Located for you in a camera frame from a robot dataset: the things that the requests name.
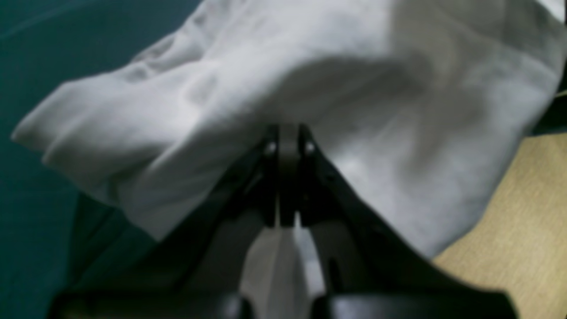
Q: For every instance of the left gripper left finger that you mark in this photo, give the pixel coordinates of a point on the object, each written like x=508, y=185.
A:
x=195, y=272

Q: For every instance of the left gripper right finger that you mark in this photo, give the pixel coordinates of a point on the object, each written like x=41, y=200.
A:
x=368, y=270

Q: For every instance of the white T-shirt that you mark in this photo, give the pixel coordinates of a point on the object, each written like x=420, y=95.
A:
x=420, y=104

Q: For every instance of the teal table cloth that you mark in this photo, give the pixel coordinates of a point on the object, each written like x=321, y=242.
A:
x=53, y=236

